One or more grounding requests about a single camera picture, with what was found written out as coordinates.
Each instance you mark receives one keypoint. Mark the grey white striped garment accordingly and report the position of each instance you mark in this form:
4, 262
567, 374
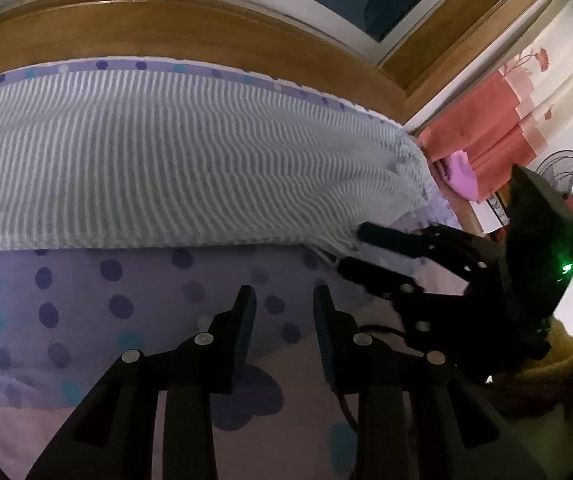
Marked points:
166, 160

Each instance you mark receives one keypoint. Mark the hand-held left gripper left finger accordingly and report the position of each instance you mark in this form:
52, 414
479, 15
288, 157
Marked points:
247, 320

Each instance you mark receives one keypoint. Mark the purple dotted heart print sheet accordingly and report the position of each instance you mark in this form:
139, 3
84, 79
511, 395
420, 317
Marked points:
91, 300

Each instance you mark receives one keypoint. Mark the pink cloth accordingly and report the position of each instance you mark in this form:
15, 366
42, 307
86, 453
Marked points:
463, 180

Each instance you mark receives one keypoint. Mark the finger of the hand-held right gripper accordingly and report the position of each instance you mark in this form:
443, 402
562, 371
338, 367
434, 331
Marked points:
386, 235
366, 272

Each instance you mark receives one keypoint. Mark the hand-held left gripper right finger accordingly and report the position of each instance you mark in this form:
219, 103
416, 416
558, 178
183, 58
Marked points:
322, 325

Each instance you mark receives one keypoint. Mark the orange curtain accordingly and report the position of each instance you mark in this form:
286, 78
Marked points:
481, 130

